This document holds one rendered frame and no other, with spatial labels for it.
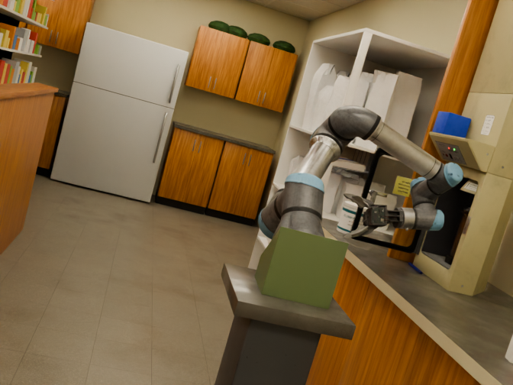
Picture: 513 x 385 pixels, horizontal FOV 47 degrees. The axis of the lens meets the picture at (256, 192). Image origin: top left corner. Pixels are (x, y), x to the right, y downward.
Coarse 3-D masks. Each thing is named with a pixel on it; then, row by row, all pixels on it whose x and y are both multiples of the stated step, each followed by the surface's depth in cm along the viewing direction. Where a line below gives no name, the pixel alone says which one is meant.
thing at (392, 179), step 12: (384, 156) 246; (384, 168) 247; (396, 168) 248; (408, 168) 249; (384, 180) 248; (396, 180) 249; (408, 180) 250; (384, 192) 249; (396, 192) 250; (408, 192) 251; (384, 204) 250; (396, 204) 251; (408, 204) 252; (384, 228) 252; (396, 228) 253; (384, 240) 253; (396, 240) 254; (408, 240) 255
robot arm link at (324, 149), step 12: (324, 132) 202; (336, 132) 200; (312, 144) 204; (324, 144) 200; (336, 144) 201; (312, 156) 196; (324, 156) 198; (336, 156) 203; (300, 168) 193; (312, 168) 193; (324, 168) 197; (276, 192) 186; (264, 216) 181; (276, 216) 175; (264, 228) 182
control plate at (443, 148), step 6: (438, 144) 245; (444, 144) 239; (450, 144) 233; (444, 150) 243; (450, 150) 237; (456, 150) 232; (444, 156) 246; (456, 156) 235; (462, 156) 229; (462, 162) 232
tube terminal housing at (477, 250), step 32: (480, 96) 239; (512, 96) 218; (480, 128) 233; (512, 128) 220; (512, 160) 222; (480, 192) 222; (512, 192) 231; (480, 224) 225; (416, 256) 257; (480, 256) 227; (448, 288) 228; (480, 288) 238
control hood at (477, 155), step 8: (432, 136) 247; (440, 136) 239; (448, 136) 232; (456, 144) 229; (464, 144) 222; (472, 144) 218; (480, 144) 219; (488, 144) 220; (464, 152) 226; (472, 152) 219; (480, 152) 219; (488, 152) 220; (448, 160) 245; (472, 160) 223; (480, 160) 220; (488, 160) 221; (472, 168) 228; (480, 168) 221
